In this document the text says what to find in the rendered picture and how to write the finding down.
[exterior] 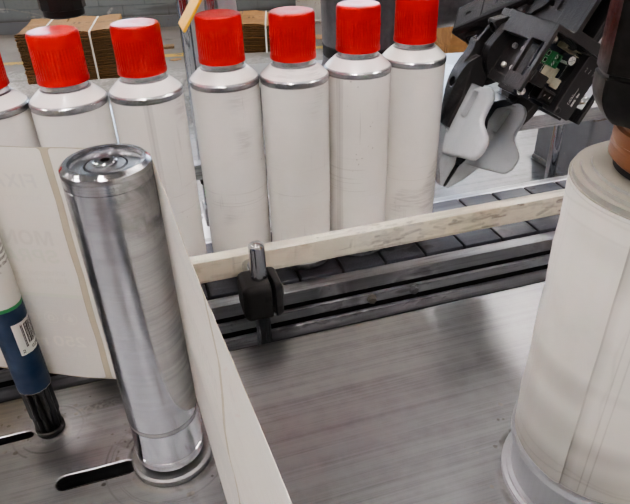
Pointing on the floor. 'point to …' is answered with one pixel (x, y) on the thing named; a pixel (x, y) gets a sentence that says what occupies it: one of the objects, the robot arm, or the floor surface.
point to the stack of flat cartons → (96, 50)
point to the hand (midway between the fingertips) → (445, 170)
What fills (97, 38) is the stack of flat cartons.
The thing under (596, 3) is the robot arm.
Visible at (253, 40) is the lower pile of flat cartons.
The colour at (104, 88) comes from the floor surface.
